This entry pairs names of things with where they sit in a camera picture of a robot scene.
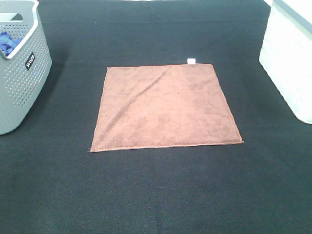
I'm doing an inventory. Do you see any white plastic basket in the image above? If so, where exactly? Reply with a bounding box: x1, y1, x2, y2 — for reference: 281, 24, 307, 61
259, 0, 312, 124

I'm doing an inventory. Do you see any brown microfiber towel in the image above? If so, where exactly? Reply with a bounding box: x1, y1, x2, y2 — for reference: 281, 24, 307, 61
90, 63, 243, 152

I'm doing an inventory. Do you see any black table mat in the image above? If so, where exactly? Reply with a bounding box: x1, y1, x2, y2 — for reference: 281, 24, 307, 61
0, 0, 312, 234

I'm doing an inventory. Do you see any blue towel in basket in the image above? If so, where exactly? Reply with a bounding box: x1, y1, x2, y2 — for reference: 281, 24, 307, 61
0, 32, 21, 56

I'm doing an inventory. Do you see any grey perforated laundry basket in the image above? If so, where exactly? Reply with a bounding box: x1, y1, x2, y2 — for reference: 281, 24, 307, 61
0, 0, 52, 135

